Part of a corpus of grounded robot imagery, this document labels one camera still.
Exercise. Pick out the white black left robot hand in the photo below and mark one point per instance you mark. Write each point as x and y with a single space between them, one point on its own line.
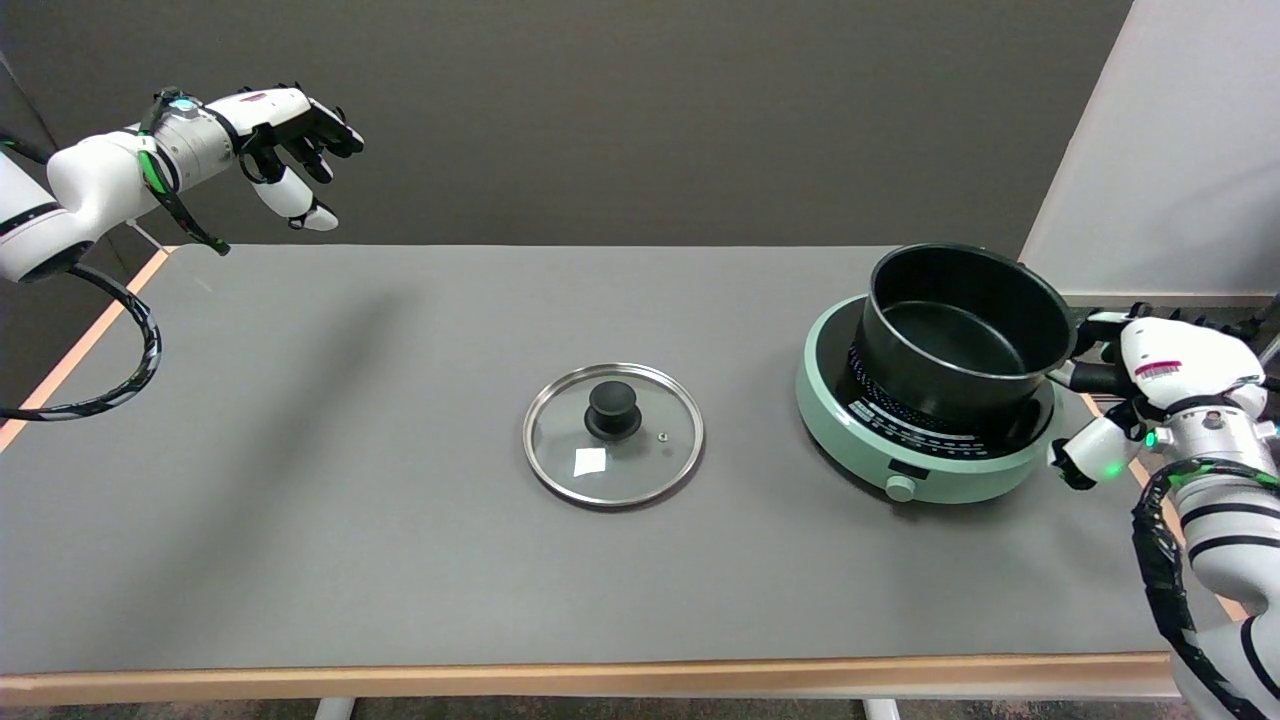
270 110

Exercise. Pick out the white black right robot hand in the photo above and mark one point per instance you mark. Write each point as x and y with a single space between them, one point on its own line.
1180 360

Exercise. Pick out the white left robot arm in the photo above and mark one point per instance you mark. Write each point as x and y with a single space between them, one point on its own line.
90 180

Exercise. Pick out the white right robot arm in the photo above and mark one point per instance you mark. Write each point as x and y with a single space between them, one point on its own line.
1225 540

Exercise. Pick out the green round induction cooker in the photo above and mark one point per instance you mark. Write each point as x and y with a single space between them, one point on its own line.
850 445

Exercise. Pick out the grey table mat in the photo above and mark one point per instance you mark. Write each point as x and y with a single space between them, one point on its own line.
400 500

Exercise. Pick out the glass lid with black knob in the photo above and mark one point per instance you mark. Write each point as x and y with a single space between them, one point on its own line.
612 410

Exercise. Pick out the white table leg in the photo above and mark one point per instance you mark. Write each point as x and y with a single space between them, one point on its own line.
882 709
334 709

